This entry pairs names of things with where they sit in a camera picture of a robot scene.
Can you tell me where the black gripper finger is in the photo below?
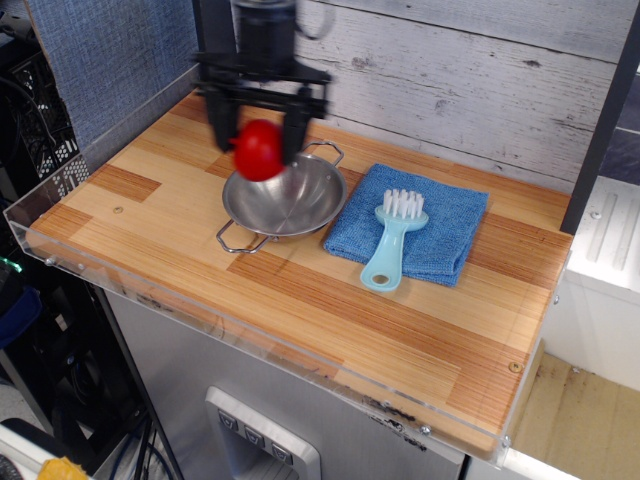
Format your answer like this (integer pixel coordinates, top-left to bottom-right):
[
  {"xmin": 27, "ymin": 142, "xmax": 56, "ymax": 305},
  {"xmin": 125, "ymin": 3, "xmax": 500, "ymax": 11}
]
[
  {"xmin": 282, "ymin": 107, "xmax": 312, "ymax": 166},
  {"xmin": 205, "ymin": 92, "xmax": 242, "ymax": 152}
]

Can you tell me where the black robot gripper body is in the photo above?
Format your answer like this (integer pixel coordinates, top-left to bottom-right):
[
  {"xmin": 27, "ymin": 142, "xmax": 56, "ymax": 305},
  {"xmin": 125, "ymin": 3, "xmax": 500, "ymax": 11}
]
[{"xmin": 195, "ymin": 9, "xmax": 332, "ymax": 120}]

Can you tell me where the red toy tomato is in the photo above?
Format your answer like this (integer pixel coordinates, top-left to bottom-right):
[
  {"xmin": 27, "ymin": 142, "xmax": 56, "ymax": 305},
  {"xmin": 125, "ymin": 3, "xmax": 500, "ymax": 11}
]
[{"xmin": 230, "ymin": 119, "xmax": 285, "ymax": 182}]

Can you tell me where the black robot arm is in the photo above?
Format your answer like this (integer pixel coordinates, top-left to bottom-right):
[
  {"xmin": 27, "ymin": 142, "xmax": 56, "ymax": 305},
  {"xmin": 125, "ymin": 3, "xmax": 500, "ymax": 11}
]
[{"xmin": 193, "ymin": 1, "xmax": 332, "ymax": 165}]

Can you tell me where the yellow object at bottom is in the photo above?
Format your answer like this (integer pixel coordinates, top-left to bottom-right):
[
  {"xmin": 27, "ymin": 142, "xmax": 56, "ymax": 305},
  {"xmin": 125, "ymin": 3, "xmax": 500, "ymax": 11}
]
[{"xmin": 36, "ymin": 457, "xmax": 89, "ymax": 480}]

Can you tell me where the light blue dish brush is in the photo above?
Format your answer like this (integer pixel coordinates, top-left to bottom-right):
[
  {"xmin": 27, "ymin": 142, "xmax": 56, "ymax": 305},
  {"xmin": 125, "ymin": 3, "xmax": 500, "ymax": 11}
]
[{"xmin": 360, "ymin": 189, "xmax": 429, "ymax": 292}]

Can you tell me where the clear acrylic table guard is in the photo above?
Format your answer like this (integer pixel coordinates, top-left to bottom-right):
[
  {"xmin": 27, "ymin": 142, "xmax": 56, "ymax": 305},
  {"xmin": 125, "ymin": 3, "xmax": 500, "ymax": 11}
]
[{"xmin": 8, "ymin": 95, "xmax": 571, "ymax": 462}]

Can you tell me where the folded blue cloth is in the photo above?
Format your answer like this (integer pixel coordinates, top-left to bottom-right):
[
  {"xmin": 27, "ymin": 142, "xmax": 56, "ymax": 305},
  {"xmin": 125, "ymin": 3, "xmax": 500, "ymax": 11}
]
[{"xmin": 324, "ymin": 164, "xmax": 489, "ymax": 287}]

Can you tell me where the stainless steel cabinet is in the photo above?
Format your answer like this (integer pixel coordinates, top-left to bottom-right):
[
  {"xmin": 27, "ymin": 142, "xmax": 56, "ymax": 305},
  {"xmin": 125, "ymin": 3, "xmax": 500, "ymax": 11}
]
[{"xmin": 108, "ymin": 294, "xmax": 466, "ymax": 479}]

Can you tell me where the grey button panel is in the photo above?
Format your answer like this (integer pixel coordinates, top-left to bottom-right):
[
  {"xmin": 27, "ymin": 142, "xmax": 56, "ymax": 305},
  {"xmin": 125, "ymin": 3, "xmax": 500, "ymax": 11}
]
[{"xmin": 205, "ymin": 386, "xmax": 322, "ymax": 479}]

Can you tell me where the white metal side unit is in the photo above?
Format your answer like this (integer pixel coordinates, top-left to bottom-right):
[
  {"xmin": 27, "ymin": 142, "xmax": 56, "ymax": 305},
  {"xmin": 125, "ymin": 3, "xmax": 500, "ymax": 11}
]
[{"xmin": 541, "ymin": 177, "xmax": 639, "ymax": 390}]

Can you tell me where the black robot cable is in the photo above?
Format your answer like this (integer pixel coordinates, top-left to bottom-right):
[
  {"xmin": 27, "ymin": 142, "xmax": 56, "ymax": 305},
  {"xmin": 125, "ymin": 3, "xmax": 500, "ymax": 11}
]
[{"xmin": 294, "ymin": 7, "xmax": 336, "ymax": 42}]

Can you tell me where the dark grey left post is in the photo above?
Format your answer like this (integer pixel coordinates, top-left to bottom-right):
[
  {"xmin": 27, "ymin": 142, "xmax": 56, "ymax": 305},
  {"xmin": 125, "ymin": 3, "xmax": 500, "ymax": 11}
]
[{"xmin": 192, "ymin": 0, "xmax": 236, "ymax": 82}]

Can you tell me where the dark grey post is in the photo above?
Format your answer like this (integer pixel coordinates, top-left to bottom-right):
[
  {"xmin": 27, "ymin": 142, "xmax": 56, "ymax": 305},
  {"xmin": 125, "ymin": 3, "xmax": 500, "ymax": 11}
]
[
  {"xmin": 560, "ymin": 5, "xmax": 639, "ymax": 235},
  {"xmin": 192, "ymin": 0, "xmax": 236, "ymax": 82}
]

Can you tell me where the stainless steel bowl with handles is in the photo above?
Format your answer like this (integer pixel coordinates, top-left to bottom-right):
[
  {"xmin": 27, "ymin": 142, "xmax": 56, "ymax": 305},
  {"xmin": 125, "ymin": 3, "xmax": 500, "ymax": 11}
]
[{"xmin": 216, "ymin": 141, "xmax": 348, "ymax": 254}]

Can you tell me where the dark grey right post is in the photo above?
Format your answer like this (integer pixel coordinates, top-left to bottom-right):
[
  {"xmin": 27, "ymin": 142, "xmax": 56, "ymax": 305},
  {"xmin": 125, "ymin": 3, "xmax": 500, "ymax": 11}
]
[{"xmin": 560, "ymin": 5, "xmax": 639, "ymax": 235}]

